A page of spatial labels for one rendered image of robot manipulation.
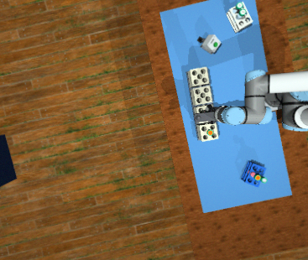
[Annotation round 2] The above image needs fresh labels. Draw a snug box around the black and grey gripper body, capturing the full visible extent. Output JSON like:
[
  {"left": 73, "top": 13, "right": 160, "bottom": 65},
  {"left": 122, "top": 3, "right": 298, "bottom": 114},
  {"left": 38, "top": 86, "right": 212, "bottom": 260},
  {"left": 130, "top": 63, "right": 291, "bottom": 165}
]
[{"left": 209, "top": 107, "right": 219, "bottom": 117}]

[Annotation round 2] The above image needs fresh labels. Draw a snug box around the pink sample tube with dark green cap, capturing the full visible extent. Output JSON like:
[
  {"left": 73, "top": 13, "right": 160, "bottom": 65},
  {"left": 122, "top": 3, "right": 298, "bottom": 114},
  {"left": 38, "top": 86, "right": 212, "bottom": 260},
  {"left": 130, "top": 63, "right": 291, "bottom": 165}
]
[{"left": 250, "top": 172, "right": 261, "bottom": 180}]

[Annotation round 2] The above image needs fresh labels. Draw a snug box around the white bucket adapter with holes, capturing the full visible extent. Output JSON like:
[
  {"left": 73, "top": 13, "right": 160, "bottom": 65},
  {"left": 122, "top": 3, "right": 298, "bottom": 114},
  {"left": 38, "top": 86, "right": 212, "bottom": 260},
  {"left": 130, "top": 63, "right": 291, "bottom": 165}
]
[
  {"left": 196, "top": 122, "right": 218, "bottom": 142},
  {"left": 191, "top": 86, "right": 212, "bottom": 105},
  {"left": 188, "top": 67, "right": 209, "bottom": 88},
  {"left": 194, "top": 105, "right": 208, "bottom": 114}
]

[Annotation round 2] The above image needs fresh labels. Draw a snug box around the blue bench mat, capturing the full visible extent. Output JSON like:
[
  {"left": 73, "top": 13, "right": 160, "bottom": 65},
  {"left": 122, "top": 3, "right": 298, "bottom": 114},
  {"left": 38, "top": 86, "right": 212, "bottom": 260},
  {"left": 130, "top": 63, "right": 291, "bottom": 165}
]
[{"left": 160, "top": 0, "right": 292, "bottom": 213}]

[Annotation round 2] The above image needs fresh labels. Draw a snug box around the blue tube rack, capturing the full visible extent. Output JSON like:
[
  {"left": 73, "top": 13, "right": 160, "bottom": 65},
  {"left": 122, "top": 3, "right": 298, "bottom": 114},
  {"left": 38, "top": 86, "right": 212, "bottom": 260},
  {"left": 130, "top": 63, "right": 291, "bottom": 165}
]
[{"left": 241, "top": 161, "right": 266, "bottom": 187}]

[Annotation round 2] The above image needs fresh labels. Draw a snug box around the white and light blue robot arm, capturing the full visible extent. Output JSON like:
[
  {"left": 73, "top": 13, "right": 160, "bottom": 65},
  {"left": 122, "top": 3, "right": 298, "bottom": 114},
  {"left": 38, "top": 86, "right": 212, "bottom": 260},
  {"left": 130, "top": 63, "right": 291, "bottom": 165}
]
[{"left": 195, "top": 70, "right": 308, "bottom": 131}]

